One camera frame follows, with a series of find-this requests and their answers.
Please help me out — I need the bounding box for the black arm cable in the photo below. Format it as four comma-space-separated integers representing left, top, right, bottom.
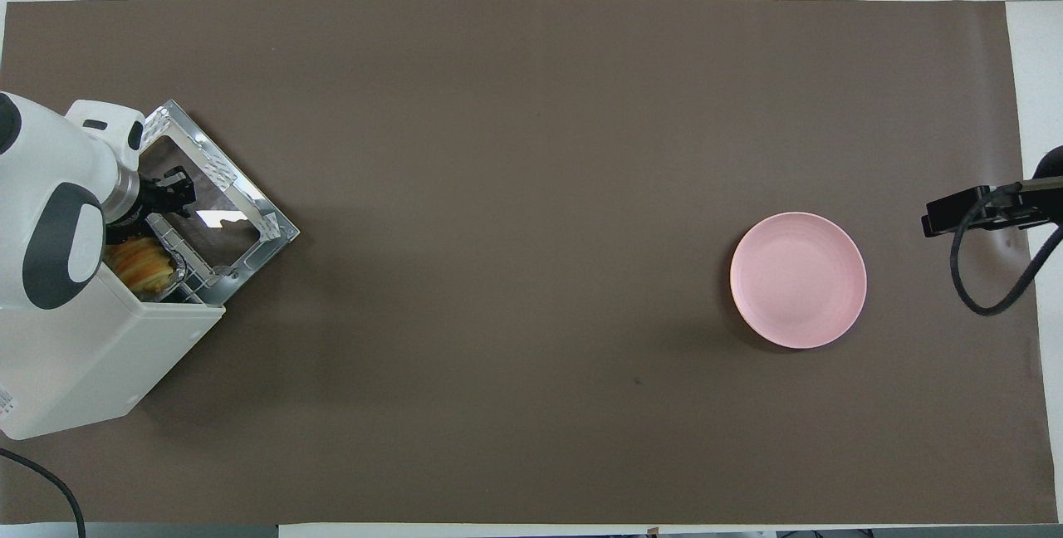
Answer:
0, 447, 87, 538
950, 183, 1063, 317

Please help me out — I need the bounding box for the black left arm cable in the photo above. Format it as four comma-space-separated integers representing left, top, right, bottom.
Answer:
0, 447, 87, 538

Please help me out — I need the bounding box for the golden bread loaf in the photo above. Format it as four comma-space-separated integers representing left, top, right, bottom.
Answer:
106, 237, 177, 300

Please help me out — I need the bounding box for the metal oven wire rack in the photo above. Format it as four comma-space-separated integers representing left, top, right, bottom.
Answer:
145, 214, 210, 306

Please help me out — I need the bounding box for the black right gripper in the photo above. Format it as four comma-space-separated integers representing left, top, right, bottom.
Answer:
922, 185, 1016, 239

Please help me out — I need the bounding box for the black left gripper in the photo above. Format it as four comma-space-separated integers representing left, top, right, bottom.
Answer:
105, 170, 198, 245

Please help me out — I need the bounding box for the white toaster oven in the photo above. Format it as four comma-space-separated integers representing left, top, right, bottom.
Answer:
0, 100, 301, 441

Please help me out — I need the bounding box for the pink round plate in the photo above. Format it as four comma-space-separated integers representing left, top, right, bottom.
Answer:
730, 212, 868, 350

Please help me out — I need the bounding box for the brown table mat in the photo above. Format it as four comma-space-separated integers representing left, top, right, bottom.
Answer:
0, 0, 1044, 526

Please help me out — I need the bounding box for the glass oven door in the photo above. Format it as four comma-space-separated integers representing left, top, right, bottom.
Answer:
125, 100, 301, 307

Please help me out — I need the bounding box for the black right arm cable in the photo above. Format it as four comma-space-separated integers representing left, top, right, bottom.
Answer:
950, 183, 1063, 317

